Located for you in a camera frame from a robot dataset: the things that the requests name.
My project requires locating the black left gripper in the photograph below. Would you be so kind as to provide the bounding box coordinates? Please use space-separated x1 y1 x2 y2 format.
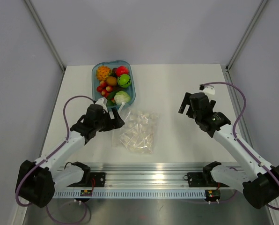
95 108 124 132

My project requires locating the clear zip top bag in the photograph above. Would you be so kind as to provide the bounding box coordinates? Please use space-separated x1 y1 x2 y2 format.
111 104 160 154

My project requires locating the green toy watermelon ball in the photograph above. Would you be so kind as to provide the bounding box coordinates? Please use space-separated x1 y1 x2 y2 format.
117 74 132 88

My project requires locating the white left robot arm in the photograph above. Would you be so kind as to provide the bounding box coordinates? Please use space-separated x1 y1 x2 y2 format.
15 104 125 208

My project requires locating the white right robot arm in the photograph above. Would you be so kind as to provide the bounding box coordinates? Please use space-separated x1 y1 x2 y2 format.
178 92 279 209

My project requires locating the toy cabbage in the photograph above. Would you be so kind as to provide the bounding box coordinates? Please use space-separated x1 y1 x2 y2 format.
114 91 131 105

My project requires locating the red toy cherry bunch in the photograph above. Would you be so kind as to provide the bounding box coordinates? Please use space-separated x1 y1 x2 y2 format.
96 81 114 98

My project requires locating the brown toy kiwi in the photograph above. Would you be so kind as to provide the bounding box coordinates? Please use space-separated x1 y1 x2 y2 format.
105 76 117 87

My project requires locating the dark purple toy plum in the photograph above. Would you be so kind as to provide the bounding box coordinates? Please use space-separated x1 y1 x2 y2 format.
112 67 117 75

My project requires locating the red toy apple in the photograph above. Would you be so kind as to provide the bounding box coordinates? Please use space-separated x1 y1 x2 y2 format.
116 66 129 77

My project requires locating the orange spiky toy fruit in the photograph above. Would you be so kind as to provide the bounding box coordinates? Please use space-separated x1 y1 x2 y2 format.
96 65 112 81

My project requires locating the blue plastic tray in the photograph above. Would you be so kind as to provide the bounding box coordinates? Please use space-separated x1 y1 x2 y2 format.
92 60 136 109

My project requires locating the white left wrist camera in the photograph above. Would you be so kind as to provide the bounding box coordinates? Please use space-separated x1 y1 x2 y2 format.
95 97 107 111

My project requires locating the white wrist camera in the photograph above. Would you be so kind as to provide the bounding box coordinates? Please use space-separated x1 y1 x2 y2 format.
199 84 215 96
95 97 107 111

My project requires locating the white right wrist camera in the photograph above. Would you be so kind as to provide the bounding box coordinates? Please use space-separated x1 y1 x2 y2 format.
199 84 215 96

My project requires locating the aluminium mounting rail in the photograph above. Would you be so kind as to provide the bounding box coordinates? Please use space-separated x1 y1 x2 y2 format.
36 161 248 188

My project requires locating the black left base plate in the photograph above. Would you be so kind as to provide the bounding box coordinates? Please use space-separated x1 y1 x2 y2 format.
68 172 106 188

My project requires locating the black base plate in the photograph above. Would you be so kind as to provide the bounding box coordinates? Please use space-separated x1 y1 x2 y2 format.
68 172 106 188
183 172 228 188

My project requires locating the white slotted cable duct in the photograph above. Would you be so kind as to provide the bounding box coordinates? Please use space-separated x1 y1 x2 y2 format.
53 189 206 199

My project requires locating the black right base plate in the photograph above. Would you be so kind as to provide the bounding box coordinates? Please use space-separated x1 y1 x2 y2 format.
183 172 228 188

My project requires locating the right aluminium frame post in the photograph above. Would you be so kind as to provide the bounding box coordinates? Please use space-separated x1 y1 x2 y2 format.
226 0 270 73

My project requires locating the aluminium frame post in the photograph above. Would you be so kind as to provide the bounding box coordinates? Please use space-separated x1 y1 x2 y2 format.
226 0 270 73
23 0 66 74

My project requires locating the left aluminium frame post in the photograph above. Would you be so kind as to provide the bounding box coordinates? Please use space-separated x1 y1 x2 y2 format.
23 0 66 74

